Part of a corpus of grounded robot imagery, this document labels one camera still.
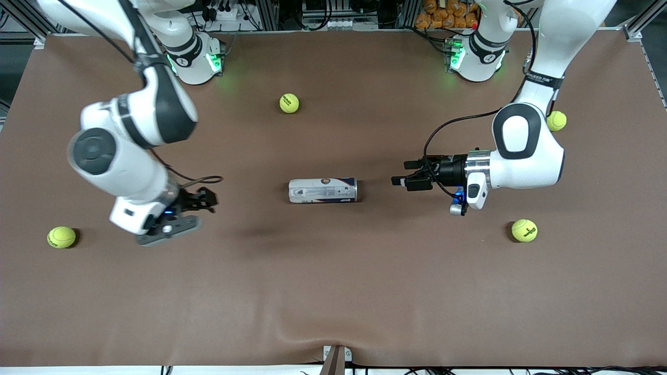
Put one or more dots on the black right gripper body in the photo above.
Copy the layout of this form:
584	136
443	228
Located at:
190	201

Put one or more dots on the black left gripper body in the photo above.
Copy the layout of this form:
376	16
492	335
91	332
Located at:
449	167

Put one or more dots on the white blue tennis ball can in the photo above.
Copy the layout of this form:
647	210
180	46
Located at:
323	190

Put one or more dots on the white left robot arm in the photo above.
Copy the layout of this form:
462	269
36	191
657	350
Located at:
526	156

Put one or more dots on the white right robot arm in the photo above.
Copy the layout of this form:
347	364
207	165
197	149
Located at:
130	172

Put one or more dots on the yellow Head tennis ball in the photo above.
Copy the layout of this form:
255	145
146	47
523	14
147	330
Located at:
61	237

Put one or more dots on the brown table mat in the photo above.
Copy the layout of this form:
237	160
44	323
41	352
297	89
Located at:
333	286

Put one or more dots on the orange mesh bag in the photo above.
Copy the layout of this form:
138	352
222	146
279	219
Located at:
443	18

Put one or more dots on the white power strip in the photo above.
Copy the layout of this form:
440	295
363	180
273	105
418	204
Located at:
224	14

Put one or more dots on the aluminium frame post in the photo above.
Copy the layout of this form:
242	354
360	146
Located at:
268	15
409	13

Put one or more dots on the grey metal mount bracket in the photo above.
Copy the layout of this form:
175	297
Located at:
336	362

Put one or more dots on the aluminium frame beam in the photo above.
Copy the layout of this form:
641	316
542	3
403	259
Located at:
26	13
643	21

